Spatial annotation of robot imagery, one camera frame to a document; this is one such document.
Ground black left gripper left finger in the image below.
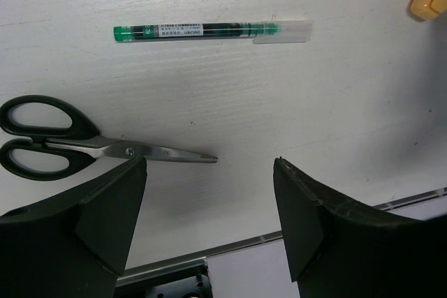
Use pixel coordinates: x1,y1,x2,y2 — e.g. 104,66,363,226
1,158,147,297

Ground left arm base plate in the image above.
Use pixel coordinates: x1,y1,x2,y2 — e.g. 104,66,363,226
113,265,213,298

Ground black handled scissors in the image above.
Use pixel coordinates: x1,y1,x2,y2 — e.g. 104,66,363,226
1,95,218,181

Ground green ink pen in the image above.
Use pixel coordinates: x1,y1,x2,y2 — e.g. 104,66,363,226
113,20,312,44

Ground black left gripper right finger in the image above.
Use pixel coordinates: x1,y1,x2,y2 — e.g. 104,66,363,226
273,158,446,297

